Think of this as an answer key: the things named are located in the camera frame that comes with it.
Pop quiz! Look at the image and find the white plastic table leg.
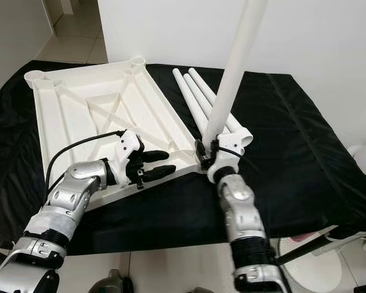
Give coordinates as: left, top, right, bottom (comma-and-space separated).
183, 72, 215, 129
204, 0, 269, 144
188, 67, 254, 147
172, 68, 209, 139

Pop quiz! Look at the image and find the white plastic children table top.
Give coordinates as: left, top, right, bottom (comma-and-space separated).
23, 56, 211, 211

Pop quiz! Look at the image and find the black tablecloth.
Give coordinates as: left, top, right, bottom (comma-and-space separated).
0, 60, 366, 256

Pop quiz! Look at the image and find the grey left robot foot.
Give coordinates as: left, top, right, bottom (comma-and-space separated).
88, 269, 135, 293

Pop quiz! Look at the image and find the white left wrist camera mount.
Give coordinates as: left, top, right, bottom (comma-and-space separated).
116, 129, 145, 181

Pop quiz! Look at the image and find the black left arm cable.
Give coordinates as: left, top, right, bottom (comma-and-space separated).
45, 129, 127, 196

